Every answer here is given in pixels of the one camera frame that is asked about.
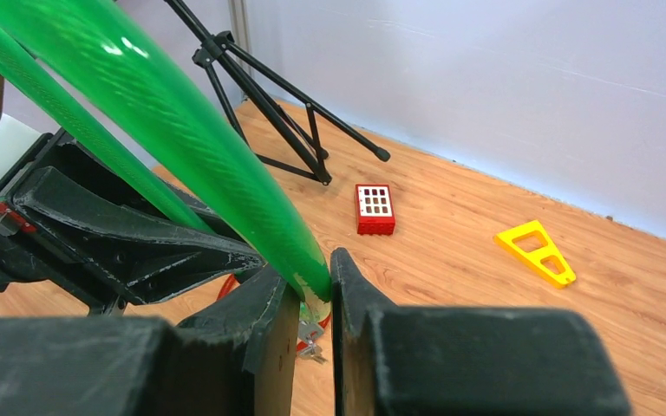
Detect red cable lock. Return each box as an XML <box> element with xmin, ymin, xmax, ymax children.
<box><xmin>217</xmin><ymin>274</ymin><xmax>334</xmax><ymax>353</ymax></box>

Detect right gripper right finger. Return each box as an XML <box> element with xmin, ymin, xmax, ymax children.
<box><xmin>330</xmin><ymin>248</ymin><xmax>632</xmax><ymax>415</ymax></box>

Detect yellow triangular toy piece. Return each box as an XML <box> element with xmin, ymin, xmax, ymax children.
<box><xmin>493</xmin><ymin>220</ymin><xmax>577</xmax><ymax>289</ymax></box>

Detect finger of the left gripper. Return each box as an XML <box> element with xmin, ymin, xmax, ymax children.
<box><xmin>12</xmin><ymin>166</ymin><xmax>264</xmax><ymax>305</ymax></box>

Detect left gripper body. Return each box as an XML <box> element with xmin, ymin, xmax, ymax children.
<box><xmin>0</xmin><ymin>128</ymin><xmax>81</xmax><ymax>300</ymax></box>

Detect black perforated music stand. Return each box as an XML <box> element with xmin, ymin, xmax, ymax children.
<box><xmin>166</xmin><ymin>0</ymin><xmax>390</xmax><ymax>185</ymax></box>

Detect green cable lock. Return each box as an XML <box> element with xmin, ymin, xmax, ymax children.
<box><xmin>0</xmin><ymin>1</ymin><xmax>332</xmax><ymax>321</ymax></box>

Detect red window toy brick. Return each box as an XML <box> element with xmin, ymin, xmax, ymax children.
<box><xmin>355</xmin><ymin>184</ymin><xmax>396</xmax><ymax>236</ymax></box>

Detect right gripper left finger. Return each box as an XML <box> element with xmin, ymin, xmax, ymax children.
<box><xmin>0</xmin><ymin>268</ymin><xmax>299</xmax><ymax>415</ymax></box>

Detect silver keys of green lock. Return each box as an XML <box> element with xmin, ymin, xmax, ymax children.
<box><xmin>297</xmin><ymin>321</ymin><xmax>327</xmax><ymax>364</ymax></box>

